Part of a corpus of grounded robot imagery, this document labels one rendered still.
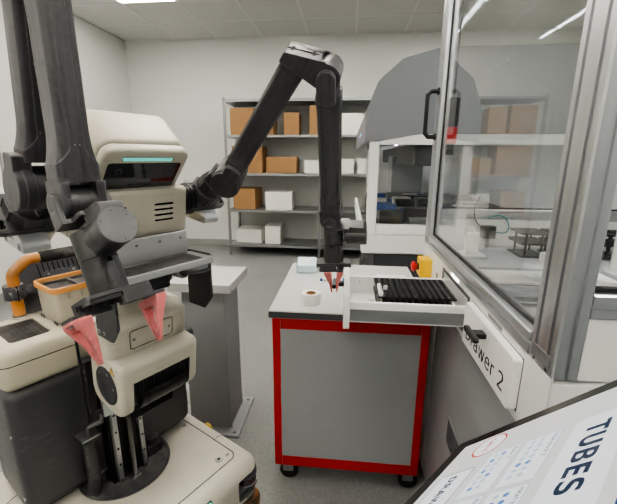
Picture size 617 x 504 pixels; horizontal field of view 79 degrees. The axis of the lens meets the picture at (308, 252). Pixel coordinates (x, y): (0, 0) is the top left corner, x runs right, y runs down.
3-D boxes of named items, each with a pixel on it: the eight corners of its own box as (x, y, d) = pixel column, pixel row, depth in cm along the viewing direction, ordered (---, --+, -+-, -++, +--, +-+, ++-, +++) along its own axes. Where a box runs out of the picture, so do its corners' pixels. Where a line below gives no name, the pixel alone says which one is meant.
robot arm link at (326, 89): (318, 54, 82) (310, 72, 74) (344, 54, 81) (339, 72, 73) (323, 210, 112) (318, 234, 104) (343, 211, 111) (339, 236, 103)
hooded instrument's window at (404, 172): (363, 233, 195) (367, 143, 184) (356, 197, 367) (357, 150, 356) (597, 238, 184) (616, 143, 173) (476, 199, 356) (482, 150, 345)
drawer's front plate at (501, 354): (506, 410, 72) (513, 359, 69) (461, 339, 100) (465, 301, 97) (515, 410, 72) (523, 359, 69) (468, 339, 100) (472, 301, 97)
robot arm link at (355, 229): (326, 199, 108) (322, 218, 102) (367, 199, 106) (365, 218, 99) (330, 231, 116) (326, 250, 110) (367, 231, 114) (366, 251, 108)
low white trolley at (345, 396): (272, 484, 152) (268, 310, 133) (293, 391, 211) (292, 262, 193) (418, 497, 146) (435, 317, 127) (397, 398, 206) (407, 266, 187)
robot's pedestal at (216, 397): (177, 433, 179) (163, 283, 160) (201, 395, 208) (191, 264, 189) (238, 438, 176) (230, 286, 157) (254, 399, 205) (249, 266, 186)
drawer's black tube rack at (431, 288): (376, 316, 109) (377, 296, 108) (372, 295, 126) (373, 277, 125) (454, 320, 107) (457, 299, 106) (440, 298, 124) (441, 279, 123)
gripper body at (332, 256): (350, 269, 109) (350, 245, 107) (316, 269, 110) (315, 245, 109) (350, 263, 116) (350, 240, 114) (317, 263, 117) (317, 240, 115)
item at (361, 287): (349, 322, 106) (350, 302, 105) (348, 291, 131) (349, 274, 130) (495, 329, 102) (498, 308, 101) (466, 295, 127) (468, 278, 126)
